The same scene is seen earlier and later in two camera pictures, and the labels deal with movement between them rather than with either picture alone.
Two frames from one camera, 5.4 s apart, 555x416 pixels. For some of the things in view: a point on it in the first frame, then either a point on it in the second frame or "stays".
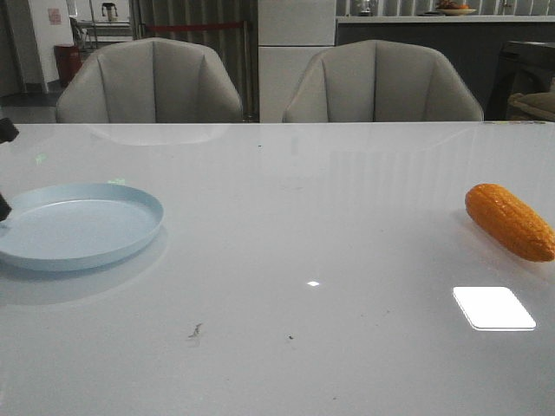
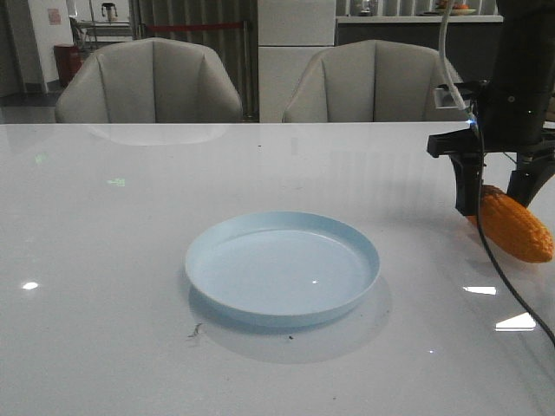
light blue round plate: x=67 y=226 to x=281 y=269
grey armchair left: x=150 y=81 stays
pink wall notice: x=55 y=16 stays
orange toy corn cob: x=511 y=221 stays
